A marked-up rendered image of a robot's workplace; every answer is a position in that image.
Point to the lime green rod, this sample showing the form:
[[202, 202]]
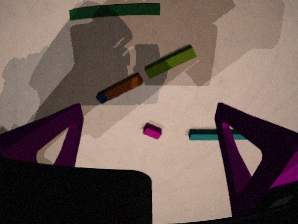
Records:
[[170, 61]]

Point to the orange rod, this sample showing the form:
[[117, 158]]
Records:
[[123, 86]]

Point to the turquoise rod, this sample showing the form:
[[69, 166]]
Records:
[[210, 134]]

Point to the small magenta block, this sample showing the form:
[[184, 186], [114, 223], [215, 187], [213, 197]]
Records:
[[152, 131]]

